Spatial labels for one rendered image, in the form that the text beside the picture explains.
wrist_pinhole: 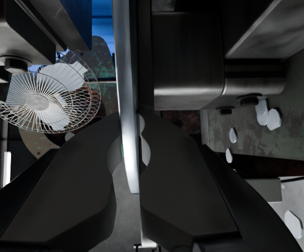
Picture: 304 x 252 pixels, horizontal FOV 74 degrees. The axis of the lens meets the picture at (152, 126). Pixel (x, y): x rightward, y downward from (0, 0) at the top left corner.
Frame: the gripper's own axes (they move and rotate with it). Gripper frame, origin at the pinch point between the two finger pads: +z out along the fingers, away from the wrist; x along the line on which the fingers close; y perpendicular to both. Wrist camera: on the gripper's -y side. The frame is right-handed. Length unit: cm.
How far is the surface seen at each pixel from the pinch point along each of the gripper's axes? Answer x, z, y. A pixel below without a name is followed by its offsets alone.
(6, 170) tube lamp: -227, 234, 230
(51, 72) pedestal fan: -42, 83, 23
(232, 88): 8.4, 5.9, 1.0
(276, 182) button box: 27.5, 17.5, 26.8
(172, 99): 3.3, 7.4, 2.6
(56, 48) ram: -11.7, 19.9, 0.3
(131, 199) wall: -54, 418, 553
